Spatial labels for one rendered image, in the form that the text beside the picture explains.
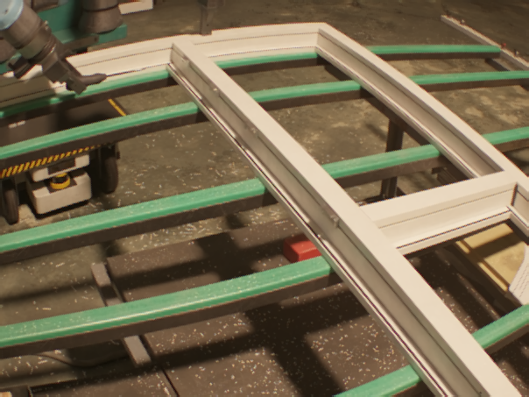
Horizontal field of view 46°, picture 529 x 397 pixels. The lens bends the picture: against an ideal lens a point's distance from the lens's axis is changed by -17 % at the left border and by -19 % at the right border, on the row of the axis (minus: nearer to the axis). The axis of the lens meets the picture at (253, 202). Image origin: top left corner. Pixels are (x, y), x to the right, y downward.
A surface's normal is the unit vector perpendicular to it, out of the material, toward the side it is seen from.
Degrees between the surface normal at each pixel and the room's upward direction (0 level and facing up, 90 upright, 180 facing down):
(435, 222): 90
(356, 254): 90
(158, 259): 0
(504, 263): 0
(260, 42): 90
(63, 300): 0
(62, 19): 90
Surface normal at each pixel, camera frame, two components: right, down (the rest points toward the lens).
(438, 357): -0.91, 0.18
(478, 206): 0.40, 0.51
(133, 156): 0.04, -0.84
